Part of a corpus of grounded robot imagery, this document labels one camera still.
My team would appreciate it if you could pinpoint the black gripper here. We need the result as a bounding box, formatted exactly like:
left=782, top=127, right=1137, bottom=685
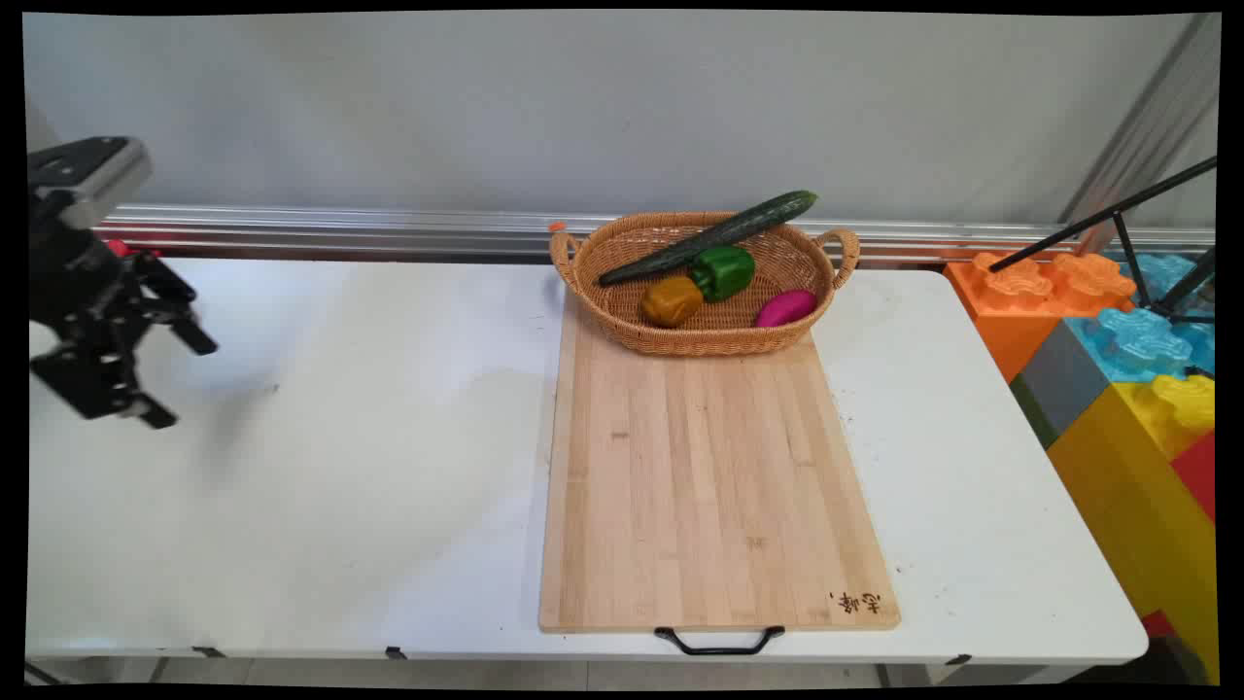
left=28, top=191, right=220, bottom=431

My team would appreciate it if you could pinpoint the brownish yellow bell pepper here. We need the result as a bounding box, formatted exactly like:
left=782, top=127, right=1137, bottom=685
left=640, top=275, right=705, bottom=329

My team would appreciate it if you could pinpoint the long dark green cucumber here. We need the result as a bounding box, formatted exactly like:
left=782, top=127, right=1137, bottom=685
left=597, top=190, right=820, bottom=288

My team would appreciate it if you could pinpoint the green bell pepper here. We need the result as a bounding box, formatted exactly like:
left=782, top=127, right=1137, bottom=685
left=689, top=245, right=757, bottom=303

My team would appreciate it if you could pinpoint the bamboo cutting board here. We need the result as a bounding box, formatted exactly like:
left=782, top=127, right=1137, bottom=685
left=537, top=288, right=902, bottom=635

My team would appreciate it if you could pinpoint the magenta eggplant toy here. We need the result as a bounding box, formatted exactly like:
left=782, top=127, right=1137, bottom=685
left=754, top=289, right=819, bottom=330

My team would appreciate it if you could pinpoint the large orange building block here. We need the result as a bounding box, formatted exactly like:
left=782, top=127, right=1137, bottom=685
left=944, top=251, right=1139, bottom=384

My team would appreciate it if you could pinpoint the large grey building block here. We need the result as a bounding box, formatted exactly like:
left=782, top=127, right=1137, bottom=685
left=1009, top=320, right=1111, bottom=450

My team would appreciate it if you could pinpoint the black tripod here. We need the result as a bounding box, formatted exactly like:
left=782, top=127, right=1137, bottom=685
left=988, top=156, right=1219, bottom=325

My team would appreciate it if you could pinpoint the large blue building block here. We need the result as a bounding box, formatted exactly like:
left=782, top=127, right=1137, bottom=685
left=1063, top=253, right=1217, bottom=386

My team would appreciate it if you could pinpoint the large yellow building block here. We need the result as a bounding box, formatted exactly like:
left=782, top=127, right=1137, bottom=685
left=1046, top=373, right=1220, bottom=685

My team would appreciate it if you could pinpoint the large red building block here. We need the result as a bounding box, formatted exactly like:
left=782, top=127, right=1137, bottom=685
left=1170, top=431, right=1217, bottom=524

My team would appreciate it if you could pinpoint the silver black wrist camera box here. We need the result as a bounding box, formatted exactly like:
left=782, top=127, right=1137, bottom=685
left=28, top=136, right=155, bottom=231

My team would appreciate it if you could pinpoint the aluminium rail along wall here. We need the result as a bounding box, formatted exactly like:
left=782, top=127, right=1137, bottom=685
left=93, top=203, right=1216, bottom=265

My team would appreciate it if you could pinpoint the woven wicker basket with handles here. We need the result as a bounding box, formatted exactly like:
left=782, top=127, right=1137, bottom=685
left=549, top=211, right=862, bottom=358

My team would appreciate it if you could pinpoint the black metal board handle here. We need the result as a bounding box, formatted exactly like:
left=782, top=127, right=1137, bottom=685
left=653, top=625, right=786, bottom=657

